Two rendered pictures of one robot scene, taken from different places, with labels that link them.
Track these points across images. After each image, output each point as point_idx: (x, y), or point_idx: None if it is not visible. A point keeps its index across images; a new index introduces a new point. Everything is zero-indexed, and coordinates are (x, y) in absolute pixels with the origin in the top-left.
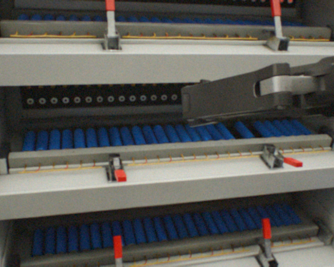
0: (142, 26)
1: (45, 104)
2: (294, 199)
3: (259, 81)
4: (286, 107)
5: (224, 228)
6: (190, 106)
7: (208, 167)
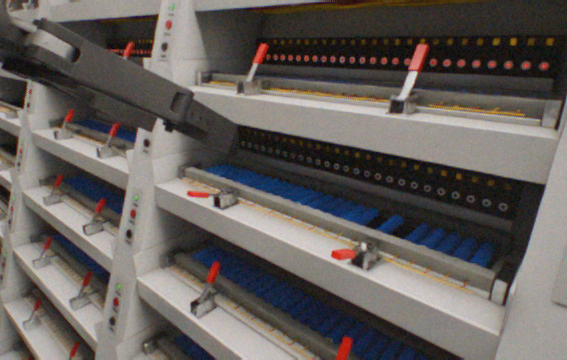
0: (292, 81)
1: (251, 148)
2: None
3: None
4: None
5: (332, 333)
6: None
7: (294, 233)
